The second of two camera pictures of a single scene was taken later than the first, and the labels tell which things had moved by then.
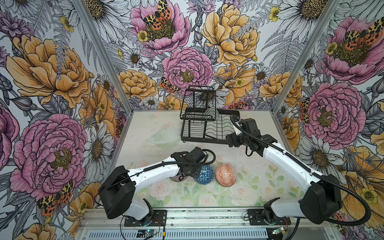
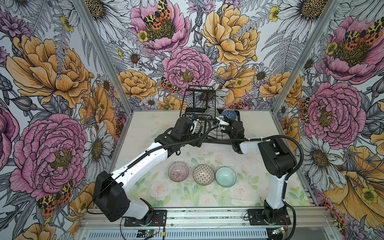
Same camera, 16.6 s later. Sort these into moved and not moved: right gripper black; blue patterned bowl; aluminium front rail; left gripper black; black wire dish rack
Moved: left gripper black; blue patterned bowl; right gripper black
Not moved: black wire dish rack; aluminium front rail
